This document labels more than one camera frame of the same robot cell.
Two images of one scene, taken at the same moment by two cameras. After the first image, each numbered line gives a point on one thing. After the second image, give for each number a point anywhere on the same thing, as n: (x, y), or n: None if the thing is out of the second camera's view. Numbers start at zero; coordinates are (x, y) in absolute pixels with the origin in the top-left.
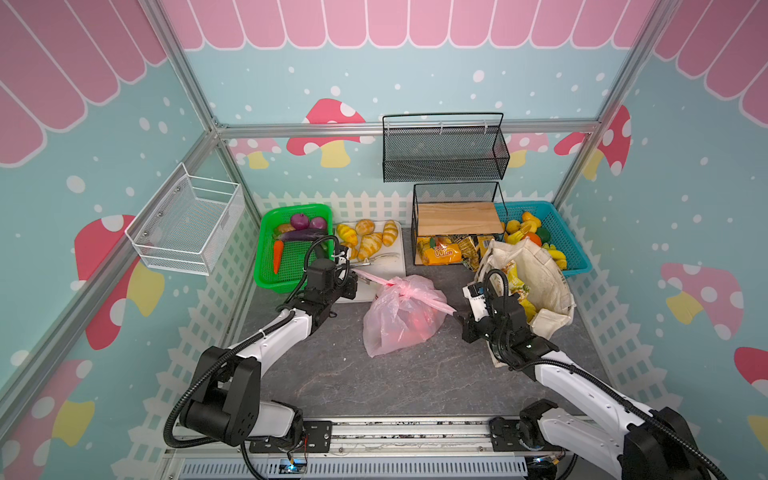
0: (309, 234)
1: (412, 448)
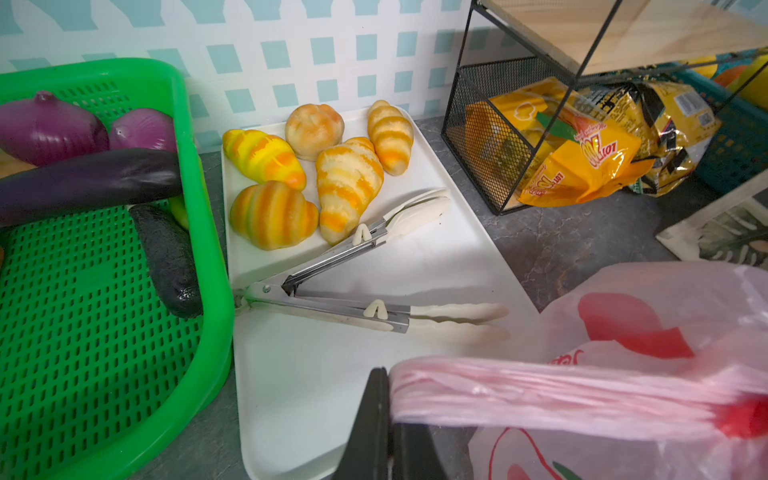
0: (102, 180)
1: None
